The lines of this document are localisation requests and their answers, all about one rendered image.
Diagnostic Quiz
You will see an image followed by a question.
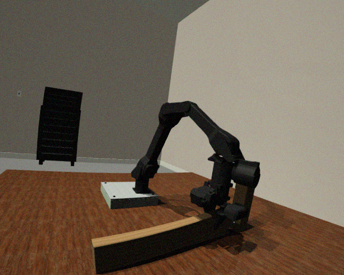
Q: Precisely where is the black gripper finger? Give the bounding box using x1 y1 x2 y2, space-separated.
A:
203 204 216 213
214 210 226 230

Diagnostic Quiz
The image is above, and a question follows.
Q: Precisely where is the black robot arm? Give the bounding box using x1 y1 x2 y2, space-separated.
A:
131 101 260 207

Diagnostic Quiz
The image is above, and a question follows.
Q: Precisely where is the wooden post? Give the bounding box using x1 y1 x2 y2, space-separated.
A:
230 183 255 233

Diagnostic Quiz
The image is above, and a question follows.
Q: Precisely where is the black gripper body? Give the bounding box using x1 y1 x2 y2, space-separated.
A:
208 178 248 221

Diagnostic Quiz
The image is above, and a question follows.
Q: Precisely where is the dark wooden side rail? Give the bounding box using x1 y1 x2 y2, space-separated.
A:
91 208 233 274

